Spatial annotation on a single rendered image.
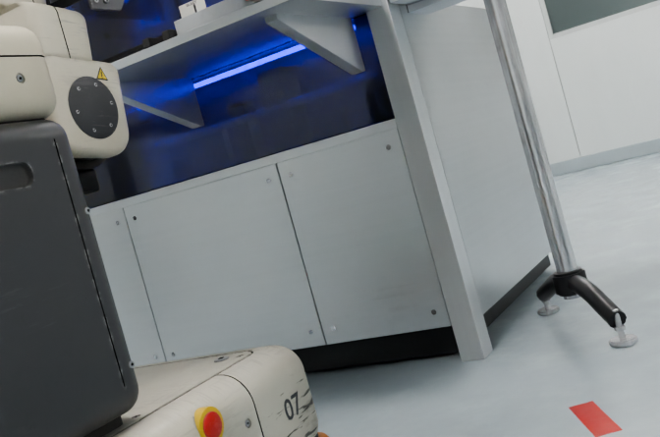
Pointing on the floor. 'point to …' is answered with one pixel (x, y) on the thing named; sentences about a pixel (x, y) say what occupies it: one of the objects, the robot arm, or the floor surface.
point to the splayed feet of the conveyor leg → (568, 283)
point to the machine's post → (421, 153)
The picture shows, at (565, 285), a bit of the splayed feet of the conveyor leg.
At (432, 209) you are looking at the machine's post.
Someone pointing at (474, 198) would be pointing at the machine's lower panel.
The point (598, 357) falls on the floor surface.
